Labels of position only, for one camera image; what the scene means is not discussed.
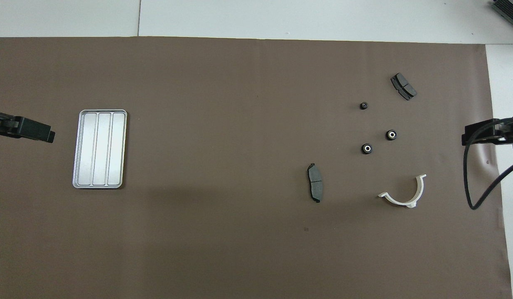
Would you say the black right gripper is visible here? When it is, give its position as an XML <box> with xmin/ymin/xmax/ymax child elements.
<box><xmin>462</xmin><ymin>116</ymin><xmax>513</xmax><ymax>150</ymax></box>

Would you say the long dark grey brake pad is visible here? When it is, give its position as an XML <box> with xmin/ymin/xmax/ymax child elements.
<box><xmin>307</xmin><ymin>163</ymin><xmax>324</xmax><ymax>203</ymax></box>

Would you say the short dark grey brake pad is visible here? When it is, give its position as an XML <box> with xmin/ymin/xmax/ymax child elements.
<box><xmin>390</xmin><ymin>73</ymin><xmax>417</xmax><ymax>101</ymax></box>

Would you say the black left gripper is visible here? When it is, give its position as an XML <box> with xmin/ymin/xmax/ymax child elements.
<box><xmin>0</xmin><ymin>106</ymin><xmax>56</xmax><ymax>144</ymax></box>

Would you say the grey ribbed metal device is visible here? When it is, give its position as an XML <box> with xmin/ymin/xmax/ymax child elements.
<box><xmin>491</xmin><ymin>0</ymin><xmax>513</xmax><ymax>32</ymax></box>

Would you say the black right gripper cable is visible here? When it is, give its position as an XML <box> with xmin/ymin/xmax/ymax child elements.
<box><xmin>463</xmin><ymin>118</ymin><xmax>513</xmax><ymax>210</ymax></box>

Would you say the brown paper table mat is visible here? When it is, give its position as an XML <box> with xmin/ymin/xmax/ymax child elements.
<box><xmin>0</xmin><ymin>36</ymin><xmax>513</xmax><ymax>299</ymax></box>

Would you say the white plastic half-ring clamp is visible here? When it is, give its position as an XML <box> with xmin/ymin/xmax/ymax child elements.
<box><xmin>378</xmin><ymin>174</ymin><xmax>427</xmax><ymax>208</ymax></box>

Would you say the silver ribbed metal tray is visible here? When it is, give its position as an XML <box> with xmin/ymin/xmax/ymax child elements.
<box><xmin>72</xmin><ymin>109</ymin><xmax>128</xmax><ymax>189</ymax></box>

